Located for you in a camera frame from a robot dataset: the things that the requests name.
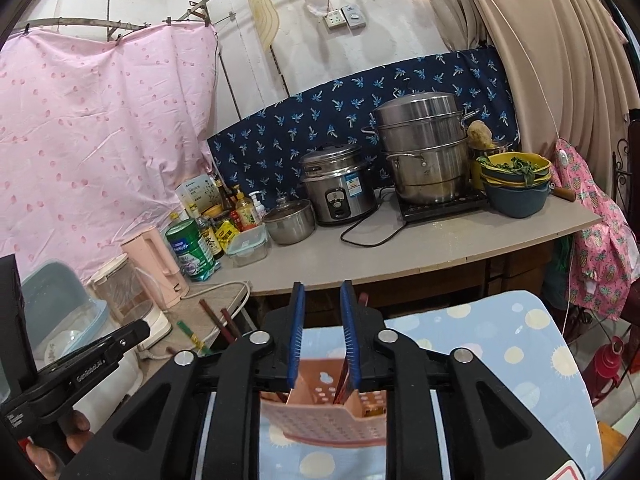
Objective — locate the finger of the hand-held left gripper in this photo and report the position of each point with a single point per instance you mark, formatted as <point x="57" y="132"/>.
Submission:
<point x="127" y="335"/>

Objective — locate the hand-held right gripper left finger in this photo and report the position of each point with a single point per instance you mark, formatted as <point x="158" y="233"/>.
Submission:
<point x="298" y="340"/>

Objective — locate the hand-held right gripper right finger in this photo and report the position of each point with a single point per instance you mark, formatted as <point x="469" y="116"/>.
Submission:
<point x="350" y="340"/>

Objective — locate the pink perforated plastic basket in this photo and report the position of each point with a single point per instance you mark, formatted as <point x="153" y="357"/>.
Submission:
<point x="325" y="425"/>

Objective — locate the person's left hand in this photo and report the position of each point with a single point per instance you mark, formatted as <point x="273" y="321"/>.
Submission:
<point x="77" y="430"/>

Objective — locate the pink electric kettle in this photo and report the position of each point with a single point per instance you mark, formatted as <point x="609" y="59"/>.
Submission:
<point x="155" y="270"/>

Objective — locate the dark red chopstick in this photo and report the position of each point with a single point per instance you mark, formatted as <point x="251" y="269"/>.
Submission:
<point x="229" y="324"/>
<point x="210" y="322"/>

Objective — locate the clear box with blue lid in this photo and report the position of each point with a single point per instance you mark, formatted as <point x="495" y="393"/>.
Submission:
<point x="55" y="300"/>

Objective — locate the clear food container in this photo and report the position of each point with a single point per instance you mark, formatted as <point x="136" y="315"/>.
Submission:
<point x="248" y="247"/>

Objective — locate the green tin can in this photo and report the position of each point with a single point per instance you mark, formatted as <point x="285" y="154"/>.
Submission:
<point x="192" y="250"/>

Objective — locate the small steel pot glass lid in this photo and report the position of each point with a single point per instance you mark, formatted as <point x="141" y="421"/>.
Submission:
<point x="289" y="222"/>

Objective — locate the yellow packet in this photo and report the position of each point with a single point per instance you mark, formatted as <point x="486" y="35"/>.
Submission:
<point x="227" y="235"/>

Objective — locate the orange label bottle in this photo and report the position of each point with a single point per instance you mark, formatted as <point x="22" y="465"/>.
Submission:
<point x="246" y="212"/>

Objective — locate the white pump bottle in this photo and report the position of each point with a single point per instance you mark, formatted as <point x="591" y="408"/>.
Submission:
<point x="257" y="207"/>

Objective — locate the steel rice cooker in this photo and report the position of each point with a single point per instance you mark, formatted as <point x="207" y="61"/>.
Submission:
<point x="340" y="190"/>

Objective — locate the blue planet print tablecloth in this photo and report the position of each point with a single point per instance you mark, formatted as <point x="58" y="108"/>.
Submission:
<point x="500" y="360"/>

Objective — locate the black induction cooker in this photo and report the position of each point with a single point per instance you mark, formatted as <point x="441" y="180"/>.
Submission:
<point x="440" y="207"/>

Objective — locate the white green carton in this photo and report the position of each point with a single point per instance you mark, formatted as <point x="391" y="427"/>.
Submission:
<point x="197" y="190"/>

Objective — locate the dark sauce bottle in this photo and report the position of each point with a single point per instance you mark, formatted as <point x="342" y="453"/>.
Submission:
<point x="225" y="195"/>

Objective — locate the stacked steel steamer pot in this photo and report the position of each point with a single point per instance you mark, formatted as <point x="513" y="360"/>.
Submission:
<point x="425" y="160"/>

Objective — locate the pink spotted curtain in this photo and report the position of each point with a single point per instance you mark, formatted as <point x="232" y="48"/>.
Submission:
<point x="100" y="135"/>

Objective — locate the navy floral cloth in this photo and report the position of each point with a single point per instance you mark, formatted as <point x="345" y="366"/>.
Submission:
<point x="300" y="125"/>

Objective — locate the blue bowl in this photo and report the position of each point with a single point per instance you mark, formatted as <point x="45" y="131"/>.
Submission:
<point x="515" y="200"/>

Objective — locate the yellow bowl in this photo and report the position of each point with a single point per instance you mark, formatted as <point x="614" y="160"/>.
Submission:
<point x="500" y="172"/>

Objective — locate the green leafy vegetables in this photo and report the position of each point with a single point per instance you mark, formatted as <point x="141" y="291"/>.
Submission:
<point x="515" y="165"/>

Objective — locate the brown loofah sponge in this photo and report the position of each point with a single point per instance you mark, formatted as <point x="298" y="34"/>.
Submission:
<point x="480" y="135"/>

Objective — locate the red thermos flask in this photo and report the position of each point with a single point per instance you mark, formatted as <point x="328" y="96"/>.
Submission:
<point x="602" y="370"/>

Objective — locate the pink pineapple print cloth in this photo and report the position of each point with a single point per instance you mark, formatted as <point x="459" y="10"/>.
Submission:
<point x="600" y="240"/>

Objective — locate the wooden stool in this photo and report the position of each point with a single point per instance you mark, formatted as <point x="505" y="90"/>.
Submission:
<point x="612" y="442"/>

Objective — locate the yellow hanging cutting board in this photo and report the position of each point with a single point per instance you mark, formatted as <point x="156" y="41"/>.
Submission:
<point x="264" y="15"/>

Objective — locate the beige curtain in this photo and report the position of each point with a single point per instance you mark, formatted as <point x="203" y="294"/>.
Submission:
<point x="550" y="60"/>

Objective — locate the metal curtain rail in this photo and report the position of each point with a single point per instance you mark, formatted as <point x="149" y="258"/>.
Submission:
<point x="100" y="24"/>

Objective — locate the wall socket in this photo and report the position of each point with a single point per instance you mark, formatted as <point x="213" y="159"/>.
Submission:
<point x="334" y="20"/>

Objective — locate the wall switch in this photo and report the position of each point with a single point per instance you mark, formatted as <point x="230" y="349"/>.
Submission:
<point x="354" y="16"/>

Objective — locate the black ornate metal frame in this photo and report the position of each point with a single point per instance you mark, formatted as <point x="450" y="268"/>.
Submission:
<point x="627" y="160"/>

